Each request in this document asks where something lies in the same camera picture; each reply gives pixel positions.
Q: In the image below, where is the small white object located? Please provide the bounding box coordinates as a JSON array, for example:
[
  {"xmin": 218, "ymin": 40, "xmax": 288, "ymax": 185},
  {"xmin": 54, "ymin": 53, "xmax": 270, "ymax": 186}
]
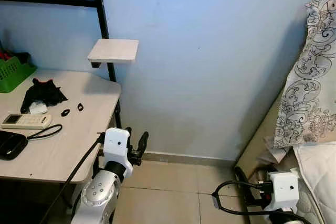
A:
[{"xmin": 28, "ymin": 101, "xmax": 49, "ymax": 115}]

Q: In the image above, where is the white remote control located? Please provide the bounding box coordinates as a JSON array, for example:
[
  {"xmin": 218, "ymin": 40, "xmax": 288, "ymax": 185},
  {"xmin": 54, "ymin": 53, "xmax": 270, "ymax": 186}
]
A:
[{"xmin": 1, "ymin": 112, "xmax": 53, "ymax": 131}]

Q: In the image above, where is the small white shelf board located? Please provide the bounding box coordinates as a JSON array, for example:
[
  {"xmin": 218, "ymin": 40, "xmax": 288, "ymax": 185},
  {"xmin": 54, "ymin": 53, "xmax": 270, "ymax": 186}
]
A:
[{"xmin": 87, "ymin": 38, "xmax": 140, "ymax": 68}]

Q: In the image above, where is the black metal rack frame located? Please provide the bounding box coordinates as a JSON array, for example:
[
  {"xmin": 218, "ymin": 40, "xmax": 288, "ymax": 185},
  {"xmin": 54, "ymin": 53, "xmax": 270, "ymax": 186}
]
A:
[{"xmin": 0, "ymin": 0, "xmax": 123, "ymax": 130}]

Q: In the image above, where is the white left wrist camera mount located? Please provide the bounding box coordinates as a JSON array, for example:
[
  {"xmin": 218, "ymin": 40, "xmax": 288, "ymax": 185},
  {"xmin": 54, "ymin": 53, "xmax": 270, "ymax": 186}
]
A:
[{"xmin": 102, "ymin": 127, "xmax": 131, "ymax": 168}]

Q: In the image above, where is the black strap loop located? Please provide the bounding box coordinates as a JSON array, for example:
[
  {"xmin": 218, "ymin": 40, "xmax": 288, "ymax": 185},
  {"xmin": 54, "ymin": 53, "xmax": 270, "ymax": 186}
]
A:
[{"xmin": 26, "ymin": 124, "xmax": 63, "ymax": 141}]

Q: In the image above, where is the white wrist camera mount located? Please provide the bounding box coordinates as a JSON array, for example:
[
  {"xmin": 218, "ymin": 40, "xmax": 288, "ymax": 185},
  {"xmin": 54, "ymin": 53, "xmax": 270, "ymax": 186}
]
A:
[
  {"xmin": 102, "ymin": 127, "xmax": 131, "ymax": 168},
  {"xmin": 267, "ymin": 171, "xmax": 299, "ymax": 210}
]

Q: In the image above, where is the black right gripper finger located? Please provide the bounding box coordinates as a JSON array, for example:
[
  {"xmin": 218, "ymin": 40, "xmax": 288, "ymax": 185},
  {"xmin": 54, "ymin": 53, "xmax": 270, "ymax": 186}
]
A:
[{"xmin": 234, "ymin": 166, "xmax": 255, "ymax": 196}]

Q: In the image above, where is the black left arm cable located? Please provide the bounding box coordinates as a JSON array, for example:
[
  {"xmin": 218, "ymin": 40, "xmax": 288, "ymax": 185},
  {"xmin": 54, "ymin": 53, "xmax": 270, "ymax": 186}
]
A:
[{"xmin": 38, "ymin": 134, "xmax": 106, "ymax": 224}]

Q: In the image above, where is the green plastic basket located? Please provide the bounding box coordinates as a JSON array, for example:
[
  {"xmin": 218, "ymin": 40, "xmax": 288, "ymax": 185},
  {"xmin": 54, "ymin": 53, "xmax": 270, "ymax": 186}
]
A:
[{"xmin": 0, "ymin": 55, "xmax": 38, "ymax": 94}]

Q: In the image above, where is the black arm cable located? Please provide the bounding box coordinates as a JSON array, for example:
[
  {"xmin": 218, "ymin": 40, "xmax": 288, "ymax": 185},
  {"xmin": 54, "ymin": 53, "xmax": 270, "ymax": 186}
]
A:
[
  {"xmin": 211, "ymin": 180, "xmax": 311, "ymax": 224},
  {"xmin": 38, "ymin": 134, "xmax": 106, "ymax": 224}
]

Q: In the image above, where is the black cloth with orange trim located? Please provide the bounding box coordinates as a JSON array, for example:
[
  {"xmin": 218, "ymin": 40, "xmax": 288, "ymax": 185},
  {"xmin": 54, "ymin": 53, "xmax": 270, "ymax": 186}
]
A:
[{"xmin": 20, "ymin": 78, "xmax": 69, "ymax": 114}]

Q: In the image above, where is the white quilted mattress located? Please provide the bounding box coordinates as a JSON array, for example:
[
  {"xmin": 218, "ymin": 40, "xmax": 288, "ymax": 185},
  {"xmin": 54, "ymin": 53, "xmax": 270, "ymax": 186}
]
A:
[{"xmin": 291, "ymin": 140, "xmax": 336, "ymax": 224}]

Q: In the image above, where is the black pouch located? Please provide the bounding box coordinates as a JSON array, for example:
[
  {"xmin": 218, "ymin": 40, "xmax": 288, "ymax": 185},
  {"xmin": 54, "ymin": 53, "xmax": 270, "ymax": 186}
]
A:
[{"xmin": 0, "ymin": 130, "xmax": 28, "ymax": 161}]

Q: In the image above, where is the wooden bed frame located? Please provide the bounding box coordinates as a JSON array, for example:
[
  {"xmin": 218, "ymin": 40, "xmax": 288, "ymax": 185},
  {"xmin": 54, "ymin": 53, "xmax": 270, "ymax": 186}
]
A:
[{"xmin": 234, "ymin": 85, "xmax": 295, "ymax": 183}]

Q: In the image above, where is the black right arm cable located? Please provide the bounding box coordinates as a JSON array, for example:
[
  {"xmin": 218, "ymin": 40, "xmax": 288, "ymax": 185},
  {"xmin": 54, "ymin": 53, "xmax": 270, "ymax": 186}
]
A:
[{"xmin": 211, "ymin": 180, "xmax": 311, "ymax": 224}]

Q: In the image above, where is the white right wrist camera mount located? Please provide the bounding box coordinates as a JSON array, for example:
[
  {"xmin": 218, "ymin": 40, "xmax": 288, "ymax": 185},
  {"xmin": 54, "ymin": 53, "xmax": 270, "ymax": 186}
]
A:
[{"xmin": 267, "ymin": 171, "xmax": 299, "ymax": 210}]

